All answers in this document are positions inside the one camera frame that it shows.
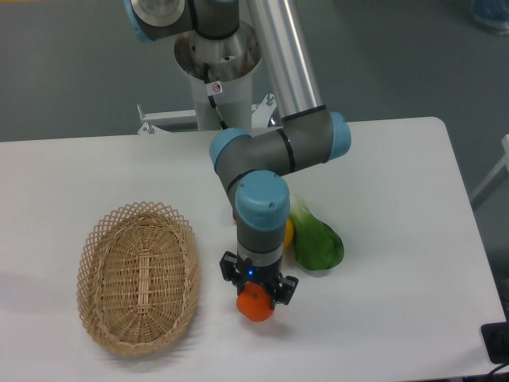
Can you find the green bok choy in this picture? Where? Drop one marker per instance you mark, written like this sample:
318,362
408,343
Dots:
317,246

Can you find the blue object in corner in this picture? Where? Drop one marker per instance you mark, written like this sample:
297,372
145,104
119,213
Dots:
491,15

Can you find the black device at table edge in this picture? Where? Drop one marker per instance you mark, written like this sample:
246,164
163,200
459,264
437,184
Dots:
495,337

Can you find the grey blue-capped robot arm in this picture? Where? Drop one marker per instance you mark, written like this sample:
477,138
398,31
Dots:
252,168

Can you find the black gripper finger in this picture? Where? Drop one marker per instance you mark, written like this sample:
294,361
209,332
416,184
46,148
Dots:
234,270
282,291

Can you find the white frame at right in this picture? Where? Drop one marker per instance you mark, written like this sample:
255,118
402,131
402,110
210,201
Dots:
493,180

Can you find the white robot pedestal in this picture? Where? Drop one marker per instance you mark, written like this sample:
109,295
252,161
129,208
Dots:
222,95

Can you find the woven wicker basket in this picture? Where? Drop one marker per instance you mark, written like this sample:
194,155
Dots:
139,278

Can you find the orange fruit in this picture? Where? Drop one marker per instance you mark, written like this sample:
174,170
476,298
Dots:
254,303

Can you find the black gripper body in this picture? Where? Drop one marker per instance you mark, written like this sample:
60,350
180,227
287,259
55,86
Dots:
266,277

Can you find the yellow mango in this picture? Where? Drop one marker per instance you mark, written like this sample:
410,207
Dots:
288,234

